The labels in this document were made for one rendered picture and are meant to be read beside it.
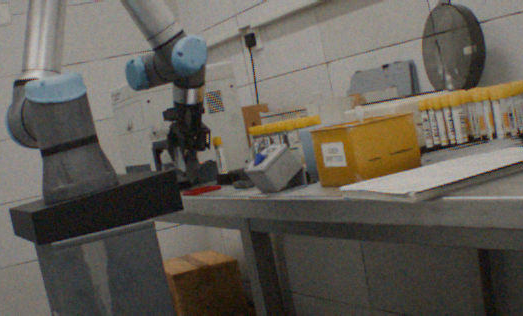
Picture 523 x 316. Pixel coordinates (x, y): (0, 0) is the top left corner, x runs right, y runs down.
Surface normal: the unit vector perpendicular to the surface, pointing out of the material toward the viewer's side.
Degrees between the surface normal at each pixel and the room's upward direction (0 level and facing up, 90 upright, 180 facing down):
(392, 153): 90
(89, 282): 90
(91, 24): 90
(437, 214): 90
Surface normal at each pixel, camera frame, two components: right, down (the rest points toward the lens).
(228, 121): 0.46, -0.04
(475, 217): -0.87, 0.20
